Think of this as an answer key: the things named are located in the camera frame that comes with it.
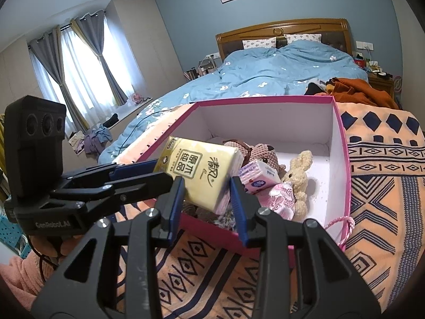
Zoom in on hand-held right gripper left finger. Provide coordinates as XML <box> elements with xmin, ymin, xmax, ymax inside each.
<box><xmin>30</xmin><ymin>176</ymin><xmax>185</xmax><ymax>319</ymax></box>

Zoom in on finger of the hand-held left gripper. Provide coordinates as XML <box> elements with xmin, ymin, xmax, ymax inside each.
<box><xmin>50</xmin><ymin>171</ymin><xmax>175</xmax><ymax>207</ymax></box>
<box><xmin>61</xmin><ymin>159</ymin><xmax>160</xmax><ymax>187</ymax></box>

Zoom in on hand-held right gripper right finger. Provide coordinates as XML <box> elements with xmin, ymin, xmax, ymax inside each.
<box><xmin>230</xmin><ymin>176</ymin><xmax>381</xmax><ymax>319</ymax></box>

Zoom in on grey koala plush toy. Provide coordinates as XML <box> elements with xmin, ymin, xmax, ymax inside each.
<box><xmin>181</xmin><ymin>201</ymin><xmax>240</xmax><ymax>231</ymax></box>

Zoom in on pink and white tissue pack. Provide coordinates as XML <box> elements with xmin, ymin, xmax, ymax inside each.
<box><xmin>238</xmin><ymin>159</ymin><xmax>282</xmax><ymax>195</ymax></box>

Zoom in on shiny pink candy bag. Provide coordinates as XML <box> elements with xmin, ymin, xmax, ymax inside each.
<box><xmin>259</xmin><ymin>182</ymin><xmax>296</xmax><ymax>220</ymax></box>

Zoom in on pink knitted plush toy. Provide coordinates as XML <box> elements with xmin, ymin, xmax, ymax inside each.
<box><xmin>222</xmin><ymin>140</ymin><xmax>286</xmax><ymax>173</ymax></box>

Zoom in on beige plush bunny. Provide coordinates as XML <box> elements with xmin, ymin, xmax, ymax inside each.
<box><xmin>282</xmin><ymin>150</ymin><xmax>314</xmax><ymax>221</ymax></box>

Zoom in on pink storage box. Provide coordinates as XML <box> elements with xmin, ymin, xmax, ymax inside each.
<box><xmin>116</xmin><ymin>95</ymin><xmax>352</xmax><ymax>268</ymax></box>

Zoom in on person's left forearm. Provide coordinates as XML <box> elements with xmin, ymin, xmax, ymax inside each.
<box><xmin>0</xmin><ymin>247</ymin><xmax>58</xmax><ymax>306</ymax></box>

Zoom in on person's left hand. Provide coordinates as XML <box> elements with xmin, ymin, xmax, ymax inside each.
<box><xmin>33</xmin><ymin>234</ymin><xmax>80</xmax><ymax>270</ymax></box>

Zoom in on crumpled clothes pile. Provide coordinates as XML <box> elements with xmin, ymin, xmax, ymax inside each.
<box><xmin>68</xmin><ymin>124</ymin><xmax>113</xmax><ymax>155</ymax></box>

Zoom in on beige window bench cabinet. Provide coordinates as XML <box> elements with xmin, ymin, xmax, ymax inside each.
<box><xmin>109</xmin><ymin>97</ymin><xmax>153</xmax><ymax>123</ymax></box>

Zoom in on blue plastic basket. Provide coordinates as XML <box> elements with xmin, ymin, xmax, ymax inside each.
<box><xmin>0</xmin><ymin>214</ymin><xmax>30</xmax><ymax>260</ymax></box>

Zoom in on grey curtain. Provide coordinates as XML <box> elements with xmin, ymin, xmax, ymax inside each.
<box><xmin>28</xmin><ymin>30</ymin><xmax>90</xmax><ymax>132</ymax></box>
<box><xmin>71</xmin><ymin>10</ymin><xmax>128</xmax><ymax>107</ymax></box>

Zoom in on white sheer curtain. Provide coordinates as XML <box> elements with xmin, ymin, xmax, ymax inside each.
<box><xmin>60</xmin><ymin>16</ymin><xmax>147</xmax><ymax>127</ymax></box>

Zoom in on cosmetics clutter on nightstand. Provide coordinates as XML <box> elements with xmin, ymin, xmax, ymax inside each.
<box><xmin>184</xmin><ymin>56</ymin><xmax>221</xmax><ymax>80</ymax></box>

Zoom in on beige wardrobe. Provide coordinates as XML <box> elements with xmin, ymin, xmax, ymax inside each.
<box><xmin>106</xmin><ymin>0</ymin><xmax>186</xmax><ymax>107</ymax></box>

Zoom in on black cloth on bed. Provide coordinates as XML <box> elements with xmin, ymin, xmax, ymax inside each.
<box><xmin>304</xmin><ymin>81</ymin><xmax>324</xmax><ymax>96</ymax></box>

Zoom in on orange patterned blanket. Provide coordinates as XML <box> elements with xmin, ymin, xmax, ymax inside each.
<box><xmin>109</xmin><ymin>101</ymin><xmax>425</xmax><ymax>319</ymax></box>

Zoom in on blue floral duvet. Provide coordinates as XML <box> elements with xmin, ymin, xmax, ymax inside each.
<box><xmin>98</xmin><ymin>40</ymin><xmax>369</xmax><ymax>165</ymax></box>

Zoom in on orange brown clothing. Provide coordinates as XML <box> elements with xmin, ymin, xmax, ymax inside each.
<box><xmin>324</xmin><ymin>77</ymin><xmax>401</xmax><ymax>110</ymax></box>

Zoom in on white patterned pillow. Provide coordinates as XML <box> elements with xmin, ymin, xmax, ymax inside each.
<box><xmin>284</xmin><ymin>33</ymin><xmax>322</xmax><ymax>44</ymax></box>
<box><xmin>242</xmin><ymin>37</ymin><xmax>277</xmax><ymax>50</ymax></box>

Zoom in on wooden nightstand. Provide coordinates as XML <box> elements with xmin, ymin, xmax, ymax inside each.
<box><xmin>368</xmin><ymin>73</ymin><xmax>396</xmax><ymax>97</ymax></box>

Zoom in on wooden bed headboard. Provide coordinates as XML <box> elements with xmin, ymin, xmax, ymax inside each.
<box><xmin>215</xmin><ymin>18</ymin><xmax>353</xmax><ymax>64</ymax></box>

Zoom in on small items on nightstand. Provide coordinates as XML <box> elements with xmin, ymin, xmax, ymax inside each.
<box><xmin>354</xmin><ymin>51</ymin><xmax>394</xmax><ymax>77</ymax></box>

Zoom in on black charging cable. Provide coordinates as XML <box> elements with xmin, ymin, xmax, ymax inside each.
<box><xmin>121</xmin><ymin>106</ymin><xmax>173</xmax><ymax>150</ymax></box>

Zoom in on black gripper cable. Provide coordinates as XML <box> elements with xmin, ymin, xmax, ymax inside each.
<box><xmin>28</xmin><ymin>236</ymin><xmax>60</xmax><ymax>284</ymax></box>

